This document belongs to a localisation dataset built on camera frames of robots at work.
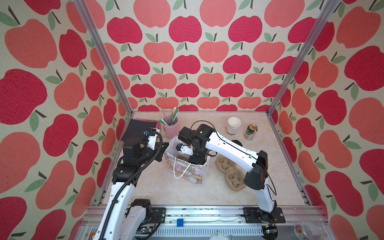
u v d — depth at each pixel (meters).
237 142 1.01
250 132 0.98
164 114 0.96
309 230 0.70
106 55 0.88
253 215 0.73
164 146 0.70
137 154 0.56
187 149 0.69
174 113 0.95
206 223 0.73
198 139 0.54
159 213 0.75
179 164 0.72
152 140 0.62
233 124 0.99
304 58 0.87
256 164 0.47
